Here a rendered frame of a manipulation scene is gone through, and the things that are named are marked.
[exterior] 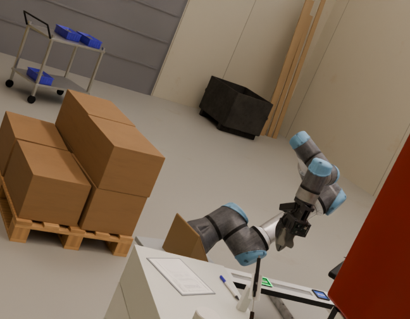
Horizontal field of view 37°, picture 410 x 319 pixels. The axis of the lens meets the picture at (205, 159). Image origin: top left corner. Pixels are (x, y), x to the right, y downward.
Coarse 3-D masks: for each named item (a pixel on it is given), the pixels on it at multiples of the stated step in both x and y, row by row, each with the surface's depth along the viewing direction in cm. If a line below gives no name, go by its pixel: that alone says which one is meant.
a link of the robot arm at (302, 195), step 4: (300, 188) 209; (296, 192) 211; (300, 192) 209; (304, 192) 207; (308, 192) 207; (296, 196) 210; (300, 196) 208; (304, 196) 207; (308, 196) 207; (312, 196) 207; (316, 196) 208; (300, 200) 209; (304, 200) 208; (308, 200) 207; (312, 200) 208; (316, 200) 210; (308, 204) 209; (312, 204) 210
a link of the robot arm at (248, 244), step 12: (324, 192) 249; (336, 192) 249; (324, 204) 248; (336, 204) 248; (276, 216) 247; (312, 216) 250; (252, 228) 244; (264, 228) 244; (228, 240) 242; (240, 240) 240; (252, 240) 240; (264, 240) 241; (240, 252) 239; (252, 252) 238; (264, 252) 241; (240, 264) 242
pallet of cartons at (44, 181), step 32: (0, 128) 463; (32, 128) 447; (64, 128) 460; (96, 128) 407; (128, 128) 433; (0, 160) 438; (32, 160) 387; (64, 160) 411; (96, 160) 397; (128, 160) 389; (160, 160) 400; (0, 192) 418; (32, 192) 371; (64, 192) 380; (96, 192) 388; (128, 192) 399; (32, 224) 379; (64, 224) 390; (96, 224) 398; (128, 224) 410
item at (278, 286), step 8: (232, 272) 218; (240, 272) 221; (232, 280) 212; (240, 280) 214; (248, 280) 217; (272, 280) 226; (264, 288) 217; (272, 288) 219; (280, 288) 222; (288, 288) 226; (296, 288) 228; (304, 288) 232; (304, 296) 224; (312, 296) 227
